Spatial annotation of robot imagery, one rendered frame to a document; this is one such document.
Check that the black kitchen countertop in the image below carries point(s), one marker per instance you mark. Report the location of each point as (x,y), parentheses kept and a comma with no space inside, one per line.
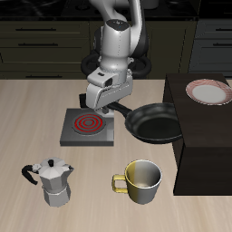
(45,9)

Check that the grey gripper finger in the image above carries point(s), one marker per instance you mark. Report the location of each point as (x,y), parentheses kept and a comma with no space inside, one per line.
(111,113)
(104,110)

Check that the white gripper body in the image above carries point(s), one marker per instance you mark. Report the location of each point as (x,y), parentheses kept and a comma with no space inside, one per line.
(104,96)

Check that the silver moka pot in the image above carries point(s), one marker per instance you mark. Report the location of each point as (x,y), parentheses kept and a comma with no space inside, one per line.
(54,184)

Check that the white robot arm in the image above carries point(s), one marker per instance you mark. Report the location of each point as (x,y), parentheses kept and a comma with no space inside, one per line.
(116,45)

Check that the black frying pan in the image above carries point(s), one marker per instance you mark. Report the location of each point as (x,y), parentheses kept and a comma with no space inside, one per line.
(157,123)

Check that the flat black base plate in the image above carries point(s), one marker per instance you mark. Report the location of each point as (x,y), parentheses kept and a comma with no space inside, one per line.
(142,67)

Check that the white plate with red rim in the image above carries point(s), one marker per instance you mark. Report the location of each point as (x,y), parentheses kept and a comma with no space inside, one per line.
(209,92)

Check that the dark kitchen cupboards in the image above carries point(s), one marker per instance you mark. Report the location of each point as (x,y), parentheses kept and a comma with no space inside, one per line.
(45,48)

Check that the dark wooden cabinet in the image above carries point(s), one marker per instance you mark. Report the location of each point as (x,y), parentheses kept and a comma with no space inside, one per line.
(202,136)

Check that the dark grey stove plate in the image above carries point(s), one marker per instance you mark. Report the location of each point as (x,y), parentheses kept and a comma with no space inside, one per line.
(87,133)

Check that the yellow and silver mug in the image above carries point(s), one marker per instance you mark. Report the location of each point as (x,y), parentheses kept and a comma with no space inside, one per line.
(142,181)

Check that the grey kitchen drawer unit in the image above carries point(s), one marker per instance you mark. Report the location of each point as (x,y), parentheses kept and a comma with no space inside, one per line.
(213,45)

